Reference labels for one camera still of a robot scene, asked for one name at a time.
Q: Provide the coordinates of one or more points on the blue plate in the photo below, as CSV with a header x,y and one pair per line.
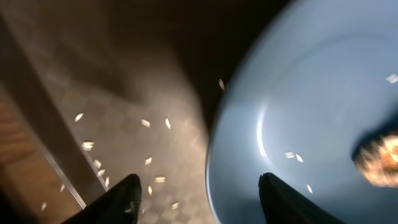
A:
x,y
316,85

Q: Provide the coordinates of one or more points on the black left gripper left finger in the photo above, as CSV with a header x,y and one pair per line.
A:
x,y
119,205

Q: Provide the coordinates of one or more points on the brown food scrap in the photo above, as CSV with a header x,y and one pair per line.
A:
x,y
376,161

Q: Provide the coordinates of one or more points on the brown serving tray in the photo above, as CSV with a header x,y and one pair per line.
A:
x,y
142,80

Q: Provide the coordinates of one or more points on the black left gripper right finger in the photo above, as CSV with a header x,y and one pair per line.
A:
x,y
282,204

